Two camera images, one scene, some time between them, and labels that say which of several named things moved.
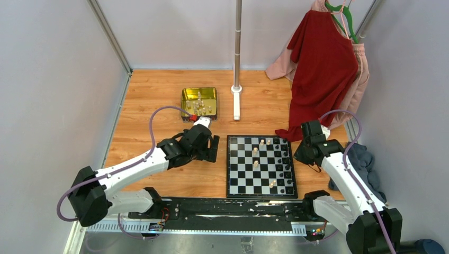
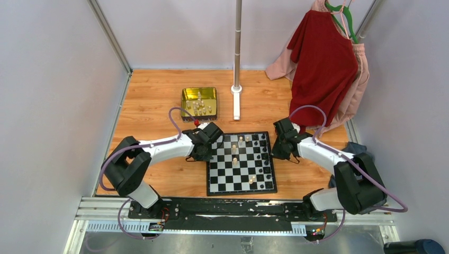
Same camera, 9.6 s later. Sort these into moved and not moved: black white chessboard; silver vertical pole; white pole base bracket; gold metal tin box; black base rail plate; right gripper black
Moved: right gripper black; black white chessboard
Not moved: black base rail plate; gold metal tin box; white pole base bracket; silver vertical pole
